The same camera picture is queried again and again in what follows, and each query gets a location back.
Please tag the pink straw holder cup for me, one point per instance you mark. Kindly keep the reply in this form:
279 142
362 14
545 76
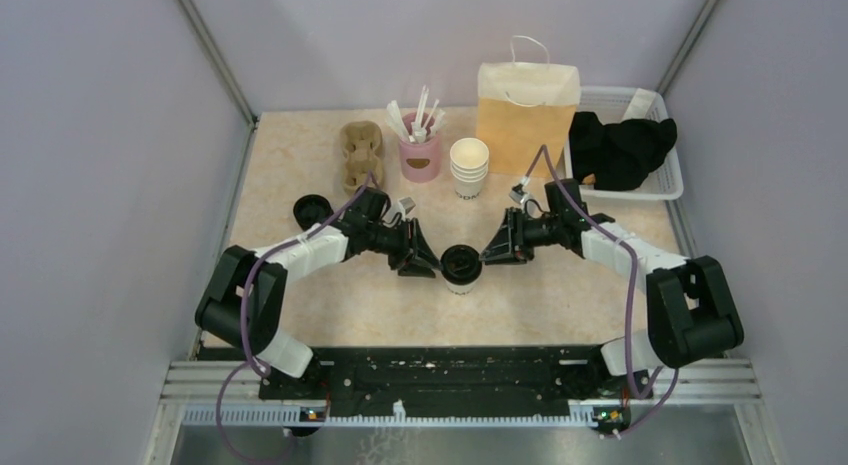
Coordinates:
420 162

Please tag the stack of black lids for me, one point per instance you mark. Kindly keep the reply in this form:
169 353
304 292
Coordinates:
311 209

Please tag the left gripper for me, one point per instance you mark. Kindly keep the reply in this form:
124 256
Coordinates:
404 260

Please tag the stack of white paper cups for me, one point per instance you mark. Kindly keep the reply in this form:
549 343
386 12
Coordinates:
469 162

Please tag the black cloth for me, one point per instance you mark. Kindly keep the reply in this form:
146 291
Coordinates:
620 156

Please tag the black plastic cup lid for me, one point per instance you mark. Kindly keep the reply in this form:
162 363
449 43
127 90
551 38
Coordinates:
461 265

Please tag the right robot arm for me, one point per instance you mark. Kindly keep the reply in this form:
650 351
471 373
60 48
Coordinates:
679 310

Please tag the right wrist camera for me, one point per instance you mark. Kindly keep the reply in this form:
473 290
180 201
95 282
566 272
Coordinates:
519 194

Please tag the brown paper takeout bag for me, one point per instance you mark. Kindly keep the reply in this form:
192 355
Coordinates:
524 103

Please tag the brown pulp cup carrier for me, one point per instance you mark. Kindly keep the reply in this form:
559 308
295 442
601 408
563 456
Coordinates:
362 151

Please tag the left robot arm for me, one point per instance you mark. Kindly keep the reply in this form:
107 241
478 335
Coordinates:
242 302

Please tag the white paper coffee cup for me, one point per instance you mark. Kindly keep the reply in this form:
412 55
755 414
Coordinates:
460 289

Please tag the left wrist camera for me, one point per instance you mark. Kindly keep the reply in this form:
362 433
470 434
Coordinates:
401 209

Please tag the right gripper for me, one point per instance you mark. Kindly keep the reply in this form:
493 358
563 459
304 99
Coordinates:
509 246

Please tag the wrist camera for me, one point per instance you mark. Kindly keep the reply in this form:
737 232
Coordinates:
519 194
401 209

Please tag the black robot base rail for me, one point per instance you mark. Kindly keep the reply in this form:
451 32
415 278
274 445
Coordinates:
464 382

